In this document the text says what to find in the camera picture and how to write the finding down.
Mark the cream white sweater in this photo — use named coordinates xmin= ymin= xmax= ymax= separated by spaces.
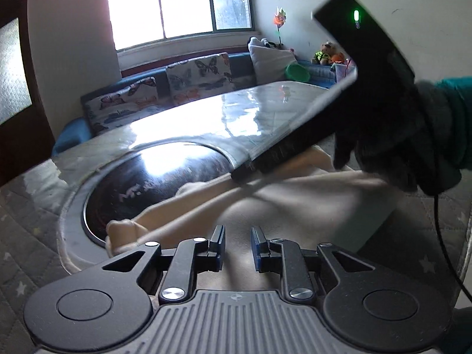
xmin=106 ymin=146 xmax=403 ymax=291

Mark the right hand dark glove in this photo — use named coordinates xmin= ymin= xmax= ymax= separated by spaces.
xmin=334 ymin=81 xmax=465 ymax=196

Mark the window with frame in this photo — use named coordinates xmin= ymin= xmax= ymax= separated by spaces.
xmin=108 ymin=0 xmax=254 ymax=51

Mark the round black induction cooktop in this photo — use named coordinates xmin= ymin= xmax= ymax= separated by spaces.
xmin=82 ymin=142 xmax=233 ymax=247

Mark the colourful pinwheel toy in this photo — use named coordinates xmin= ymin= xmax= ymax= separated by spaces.
xmin=273 ymin=7 xmax=286 ymax=48

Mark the plush teddy bear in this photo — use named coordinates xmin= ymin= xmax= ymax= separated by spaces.
xmin=311 ymin=42 xmax=336 ymax=65

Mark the green plastic bowl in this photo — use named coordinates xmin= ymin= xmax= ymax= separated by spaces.
xmin=285 ymin=62 xmax=310 ymax=83

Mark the grey white pillow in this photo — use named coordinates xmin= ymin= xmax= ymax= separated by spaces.
xmin=248 ymin=37 xmax=297 ymax=85

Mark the teal sleeve forearm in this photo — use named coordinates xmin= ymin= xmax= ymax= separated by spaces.
xmin=435 ymin=76 xmax=471 ymax=170

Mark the blue sofa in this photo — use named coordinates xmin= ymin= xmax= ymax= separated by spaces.
xmin=51 ymin=51 xmax=337 ymax=158

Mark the black cable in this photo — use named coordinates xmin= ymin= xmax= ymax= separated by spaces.
xmin=433 ymin=191 xmax=472 ymax=303

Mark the orange plush toy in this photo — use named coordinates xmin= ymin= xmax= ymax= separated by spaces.
xmin=330 ymin=52 xmax=346 ymax=64

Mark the butterfly print cushion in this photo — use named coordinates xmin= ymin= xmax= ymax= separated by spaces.
xmin=165 ymin=53 xmax=236 ymax=106
xmin=85 ymin=78 xmax=168 ymax=135

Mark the dark wooden door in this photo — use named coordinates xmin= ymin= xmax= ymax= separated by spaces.
xmin=1 ymin=0 xmax=54 ymax=185

